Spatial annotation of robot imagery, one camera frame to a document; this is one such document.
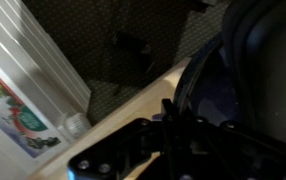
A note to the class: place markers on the open top wooden drawer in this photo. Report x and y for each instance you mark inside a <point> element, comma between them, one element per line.
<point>143,105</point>

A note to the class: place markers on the white wall radiator heater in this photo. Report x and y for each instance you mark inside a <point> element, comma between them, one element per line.
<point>36,65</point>

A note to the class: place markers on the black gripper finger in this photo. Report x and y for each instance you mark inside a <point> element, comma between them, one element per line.
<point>169,112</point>

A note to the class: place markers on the dark blue bowl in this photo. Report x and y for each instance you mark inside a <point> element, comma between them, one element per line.
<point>240,74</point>

